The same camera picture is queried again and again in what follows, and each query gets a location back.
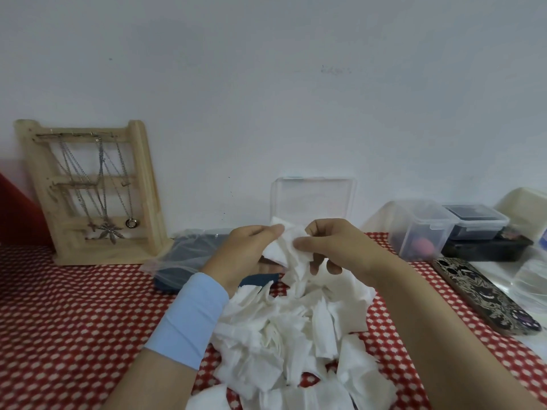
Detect phone with patterned case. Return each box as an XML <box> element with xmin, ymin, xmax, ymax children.
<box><xmin>431</xmin><ymin>256</ymin><xmax>542</xmax><ymax>337</ymax></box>

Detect person's right forearm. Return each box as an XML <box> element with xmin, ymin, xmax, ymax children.
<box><xmin>375</xmin><ymin>251</ymin><xmax>547</xmax><ymax>410</ymax></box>

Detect black tray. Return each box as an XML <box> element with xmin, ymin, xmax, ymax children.
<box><xmin>440</xmin><ymin>232</ymin><xmax>534</xmax><ymax>262</ymax></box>

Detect ring pendant necklace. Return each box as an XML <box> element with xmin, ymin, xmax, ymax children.
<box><xmin>114</xmin><ymin>140</ymin><xmax>140</xmax><ymax>229</ymax></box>

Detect person's left hand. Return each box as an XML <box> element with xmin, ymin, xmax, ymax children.
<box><xmin>201</xmin><ymin>224</ymin><xmax>286</xmax><ymax>297</ymax></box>

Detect clear plastic bag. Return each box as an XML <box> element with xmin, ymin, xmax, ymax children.
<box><xmin>141</xmin><ymin>228</ymin><xmax>234</xmax><ymax>286</ymax></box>

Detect pile of white cotton pads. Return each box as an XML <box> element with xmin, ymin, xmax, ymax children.
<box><xmin>186</xmin><ymin>260</ymin><xmax>398</xmax><ymax>410</ymax></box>

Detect clear lidded plastic container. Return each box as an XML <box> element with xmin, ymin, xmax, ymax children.
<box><xmin>362</xmin><ymin>199</ymin><xmax>460</xmax><ymax>261</ymax></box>

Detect leaf pendant necklace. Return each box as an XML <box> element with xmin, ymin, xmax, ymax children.
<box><xmin>93</xmin><ymin>136</ymin><xmax>128</xmax><ymax>245</ymax></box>

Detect light blue wristband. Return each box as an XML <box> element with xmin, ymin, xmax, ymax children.
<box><xmin>144</xmin><ymin>272</ymin><xmax>230</xmax><ymax>371</ymax></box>

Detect clear cotton pad box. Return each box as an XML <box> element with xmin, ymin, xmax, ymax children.
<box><xmin>270</xmin><ymin>177</ymin><xmax>358</xmax><ymax>237</ymax></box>

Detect dark blue pouch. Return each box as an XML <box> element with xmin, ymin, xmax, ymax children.
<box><xmin>153</xmin><ymin>233</ymin><xmax>281</xmax><ymax>295</ymax></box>

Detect clear plastic water bottle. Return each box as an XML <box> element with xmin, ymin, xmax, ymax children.
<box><xmin>512</xmin><ymin>228</ymin><xmax>547</xmax><ymax>312</ymax></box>

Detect red framed mirror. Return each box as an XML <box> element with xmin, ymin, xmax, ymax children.
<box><xmin>0</xmin><ymin>173</ymin><xmax>54</xmax><ymax>248</ymax></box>

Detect beige plastic tub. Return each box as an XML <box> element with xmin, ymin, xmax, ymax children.
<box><xmin>495</xmin><ymin>187</ymin><xmax>547</xmax><ymax>242</ymax></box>

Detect person's right hand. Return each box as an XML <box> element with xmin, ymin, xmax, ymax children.
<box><xmin>292</xmin><ymin>218</ymin><xmax>402</xmax><ymax>286</ymax></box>

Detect pink makeup sponge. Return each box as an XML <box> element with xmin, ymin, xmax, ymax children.
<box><xmin>412</xmin><ymin>236</ymin><xmax>436</xmax><ymax>256</ymax></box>

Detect clear container with black contents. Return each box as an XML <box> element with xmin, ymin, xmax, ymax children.
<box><xmin>443</xmin><ymin>203</ymin><xmax>510</xmax><ymax>240</ymax></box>

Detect red checkered tablecloth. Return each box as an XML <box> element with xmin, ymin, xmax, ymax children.
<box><xmin>0</xmin><ymin>231</ymin><xmax>547</xmax><ymax>410</ymax></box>

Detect wooden jewelry stand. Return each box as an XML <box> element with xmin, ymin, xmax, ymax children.
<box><xmin>15</xmin><ymin>119</ymin><xmax>174</xmax><ymax>266</ymax></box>

